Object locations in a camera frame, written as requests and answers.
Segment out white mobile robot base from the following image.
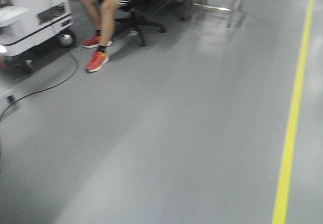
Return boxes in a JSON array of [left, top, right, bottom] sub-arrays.
[[1, 0, 76, 72]]

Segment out black office chair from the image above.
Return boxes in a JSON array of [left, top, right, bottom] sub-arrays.
[[115, 0, 167, 46]]

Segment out seated person legs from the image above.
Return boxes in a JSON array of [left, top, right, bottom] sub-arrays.
[[80, 0, 132, 73]]

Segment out black floor cable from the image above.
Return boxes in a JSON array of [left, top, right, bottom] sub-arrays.
[[0, 51, 80, 124]]

